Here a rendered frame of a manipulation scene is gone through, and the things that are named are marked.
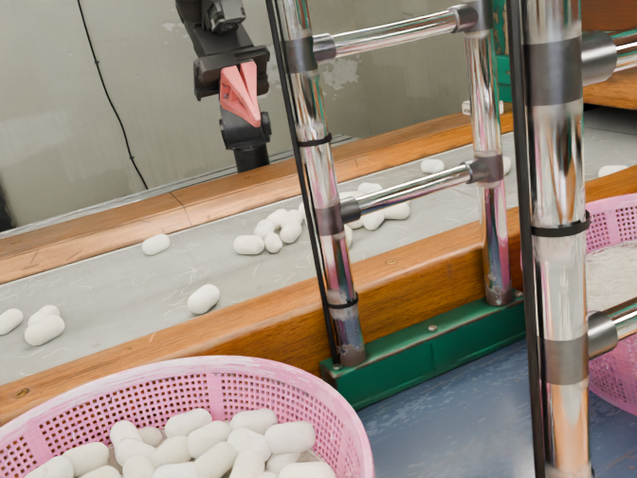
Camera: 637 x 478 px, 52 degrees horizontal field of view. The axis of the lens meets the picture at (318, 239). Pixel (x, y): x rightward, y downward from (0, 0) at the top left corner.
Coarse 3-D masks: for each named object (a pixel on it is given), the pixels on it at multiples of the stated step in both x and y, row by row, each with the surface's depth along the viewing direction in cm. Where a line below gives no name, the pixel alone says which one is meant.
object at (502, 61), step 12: (504, 60) 109; (504, 72) 110; (504, 84) 111; (504, 96) 112; (588, 108) 108; (600, 108) 106; (612, 108) 104; (588, 120) 100; (600, 120) 99; (612, 120) 98; (624, 120) 97; (636, 120) 96; (624, 132) 91; (636, 132) 90
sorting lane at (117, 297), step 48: (624, 144) 86; (192, 240) 80; (384, 240) 70; (0, 288) 76; (48, 288) 73; (96, 288) 71; (144, 288) 68; (192, 288) 66; (240, 288) 64; (0, 336) 64; (96, 336) 60; (0, 384) 55
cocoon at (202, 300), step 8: (200, 288) 61; (208, 288) 61; (216, 288) 62; (192, 296) 60; (200, 296) 60; (208, 296) 60; (216, 296) 61; (192, 304) 60; (200, 304) 60; (208, 304) 60; (200, 312) 60
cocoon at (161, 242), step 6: (162, 234) 78; (150, 240) 77; (156, 240) 77; (162, 240) 77; (168, 240) 78; (144, 246) 76; (150, 246) 76; (156, 246) 77; (162, 246) 77; (168, 246) 78; (144, 252) 77; (150, 252) 77; (156, 252) 77
